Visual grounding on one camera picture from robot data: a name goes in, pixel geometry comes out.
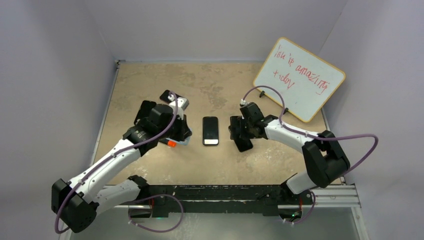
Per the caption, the phone in purple case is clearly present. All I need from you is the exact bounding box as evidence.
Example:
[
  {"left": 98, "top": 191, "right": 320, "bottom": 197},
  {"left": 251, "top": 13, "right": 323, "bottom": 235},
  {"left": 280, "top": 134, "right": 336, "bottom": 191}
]
[{"left": 159, "top": 89, "right": 189, "bottom": 110}]

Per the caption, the black phone silver frame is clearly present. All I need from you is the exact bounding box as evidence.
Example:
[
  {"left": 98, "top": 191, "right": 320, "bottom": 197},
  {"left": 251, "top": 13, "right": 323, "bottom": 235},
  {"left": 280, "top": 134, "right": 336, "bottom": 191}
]
[{"left": 202, "top": 116, "right": 219, "bottom": 146}]

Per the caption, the aluminium frame rail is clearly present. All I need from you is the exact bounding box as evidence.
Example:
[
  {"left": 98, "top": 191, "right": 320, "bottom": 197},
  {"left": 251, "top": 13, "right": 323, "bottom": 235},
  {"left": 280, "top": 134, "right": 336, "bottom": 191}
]
[{"left": 51, "top": 176, "right": 369, "bottom": 240}]

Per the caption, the light blue phone case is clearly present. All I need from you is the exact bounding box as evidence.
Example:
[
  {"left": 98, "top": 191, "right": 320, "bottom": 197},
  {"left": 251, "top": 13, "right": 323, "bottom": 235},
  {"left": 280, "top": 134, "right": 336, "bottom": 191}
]
[{"left": 166, "top": 136, "right": 191, "bottom": 146}]

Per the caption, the black phone dark frame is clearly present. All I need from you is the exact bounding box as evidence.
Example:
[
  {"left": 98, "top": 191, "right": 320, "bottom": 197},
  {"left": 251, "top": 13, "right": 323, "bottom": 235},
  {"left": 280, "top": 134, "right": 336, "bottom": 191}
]
[{"left": 233, "top": 138, "right": 253, "bottom": 153}]

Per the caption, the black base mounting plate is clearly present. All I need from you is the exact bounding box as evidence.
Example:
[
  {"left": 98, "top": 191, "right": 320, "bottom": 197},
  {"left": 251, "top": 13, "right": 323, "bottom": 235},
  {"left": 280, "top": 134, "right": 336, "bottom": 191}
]
[{"left": 129, "top": 184, "right": 314, "bottom": 219}]

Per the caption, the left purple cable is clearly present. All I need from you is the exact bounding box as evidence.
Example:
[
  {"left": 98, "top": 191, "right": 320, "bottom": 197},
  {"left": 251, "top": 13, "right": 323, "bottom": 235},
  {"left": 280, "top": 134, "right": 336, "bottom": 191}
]
[{"left": 53, "top": 91, "right": 185, "bottom": 235}]

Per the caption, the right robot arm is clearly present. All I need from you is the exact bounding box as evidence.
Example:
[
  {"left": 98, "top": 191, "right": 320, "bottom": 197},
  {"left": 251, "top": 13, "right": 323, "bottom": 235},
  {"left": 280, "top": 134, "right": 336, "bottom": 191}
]
[{"left": 228, "top": 102, "right": 351, "bottom": 204}]

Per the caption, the black orange highlighter marker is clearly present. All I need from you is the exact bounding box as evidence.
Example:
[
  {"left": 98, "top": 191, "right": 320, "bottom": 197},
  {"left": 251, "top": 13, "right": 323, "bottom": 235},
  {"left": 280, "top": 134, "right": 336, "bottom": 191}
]
[{"left": 159, "top": 138, "right": 177, "bottom": 148}]

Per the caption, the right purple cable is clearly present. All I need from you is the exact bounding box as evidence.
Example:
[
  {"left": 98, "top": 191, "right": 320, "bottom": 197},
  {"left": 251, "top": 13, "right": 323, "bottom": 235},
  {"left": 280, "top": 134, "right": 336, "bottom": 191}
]
[{"left": 241, "top": 85, "right": 379, "bottom": 226}]

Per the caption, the purple cable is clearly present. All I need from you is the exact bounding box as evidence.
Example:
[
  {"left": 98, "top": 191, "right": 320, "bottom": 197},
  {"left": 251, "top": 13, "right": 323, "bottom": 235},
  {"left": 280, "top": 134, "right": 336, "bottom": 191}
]
[
  {"left": 241, "top": 85, "right": 379, "bottom": 226},
  {"left": 53, "top": 91, "right": 185, "bottom": 235}
]

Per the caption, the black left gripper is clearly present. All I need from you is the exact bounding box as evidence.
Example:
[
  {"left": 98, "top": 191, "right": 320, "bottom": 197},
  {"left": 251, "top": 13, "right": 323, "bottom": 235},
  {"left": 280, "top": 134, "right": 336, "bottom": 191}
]
[{"left": 157, "top": 112, "right": 191, "bottom": 142}]

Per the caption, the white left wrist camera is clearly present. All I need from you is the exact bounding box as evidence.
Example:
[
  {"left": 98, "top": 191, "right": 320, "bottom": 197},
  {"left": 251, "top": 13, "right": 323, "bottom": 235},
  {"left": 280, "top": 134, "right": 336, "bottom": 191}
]
[{"left": 168, "top": 98, "right": 185, "bottom": 119}]

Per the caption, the whiteboard with red writing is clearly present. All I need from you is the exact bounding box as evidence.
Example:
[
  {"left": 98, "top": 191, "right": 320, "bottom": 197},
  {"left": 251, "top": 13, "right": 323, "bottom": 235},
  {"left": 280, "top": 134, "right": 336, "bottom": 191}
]
[{"left": 253, "top": 37, "right": 346, "bottom": 123}]

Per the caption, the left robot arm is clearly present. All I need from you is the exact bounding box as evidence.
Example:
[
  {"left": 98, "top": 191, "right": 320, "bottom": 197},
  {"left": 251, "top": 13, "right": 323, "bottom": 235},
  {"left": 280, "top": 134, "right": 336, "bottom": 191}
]
[{"left": 51, "top": 97, "right": 192, "bottom": 234}]

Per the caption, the small black phone case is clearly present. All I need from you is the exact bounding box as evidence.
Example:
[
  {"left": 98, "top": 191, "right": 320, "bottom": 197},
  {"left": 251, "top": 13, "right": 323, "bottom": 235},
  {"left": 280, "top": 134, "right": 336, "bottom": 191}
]
[{"left": 133, "top": 100, "right": 157, "bottom": 126}]

